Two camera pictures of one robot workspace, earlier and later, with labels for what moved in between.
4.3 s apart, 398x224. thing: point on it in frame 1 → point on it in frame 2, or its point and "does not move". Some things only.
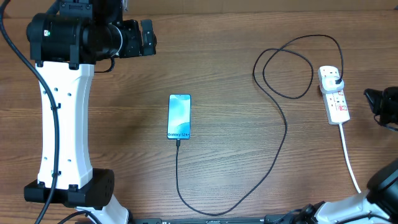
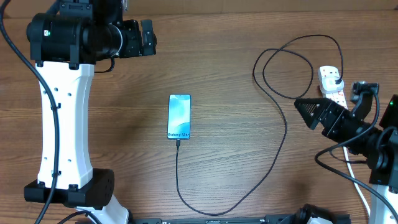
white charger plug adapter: (328, 84) does not move
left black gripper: (135, 47) does not move
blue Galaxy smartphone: (179, 114) does not move
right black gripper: (377, 99) → (336, 115)
